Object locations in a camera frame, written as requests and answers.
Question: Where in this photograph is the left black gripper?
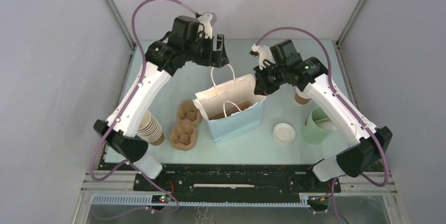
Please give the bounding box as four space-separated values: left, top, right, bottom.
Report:
184 33 229 68

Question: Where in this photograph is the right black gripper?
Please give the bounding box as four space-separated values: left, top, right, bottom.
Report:
254 61 287 96

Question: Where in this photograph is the brown paper coffee cup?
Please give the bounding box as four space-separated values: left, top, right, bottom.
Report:
295 89 311 105

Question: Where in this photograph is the light blue paper bag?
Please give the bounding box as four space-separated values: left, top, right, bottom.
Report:
192 65 266 143

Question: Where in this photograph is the brown pulp cup carrier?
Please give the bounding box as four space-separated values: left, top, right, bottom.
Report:
169 100 202 151
210 101 253 120

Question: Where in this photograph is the stack of white lids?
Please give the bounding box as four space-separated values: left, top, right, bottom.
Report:
272 123 296 145

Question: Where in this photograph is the stack of paper cups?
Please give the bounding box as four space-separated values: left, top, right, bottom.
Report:
137 111 165 146

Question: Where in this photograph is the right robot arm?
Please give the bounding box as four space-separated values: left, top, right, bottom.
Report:
250 39 392 191

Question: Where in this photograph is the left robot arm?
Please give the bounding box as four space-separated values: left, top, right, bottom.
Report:
94 13 229 191

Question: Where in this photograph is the green cylindrical container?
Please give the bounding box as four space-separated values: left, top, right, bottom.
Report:
301 106 338 145

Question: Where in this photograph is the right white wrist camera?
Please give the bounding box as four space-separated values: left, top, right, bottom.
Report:
250 44 275 70

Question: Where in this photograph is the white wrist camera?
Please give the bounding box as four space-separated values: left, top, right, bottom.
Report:
250 44 275 70
196 13 217 39

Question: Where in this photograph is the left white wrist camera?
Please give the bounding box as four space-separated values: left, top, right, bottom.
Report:
196 13 217 39

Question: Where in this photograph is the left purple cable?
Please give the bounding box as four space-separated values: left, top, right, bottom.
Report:
88 0 199 183

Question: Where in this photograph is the purple cable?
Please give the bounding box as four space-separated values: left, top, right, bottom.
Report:
88 0 199 183
256 27 390 188

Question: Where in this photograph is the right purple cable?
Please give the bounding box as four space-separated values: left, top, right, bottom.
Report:
256 27 390 188

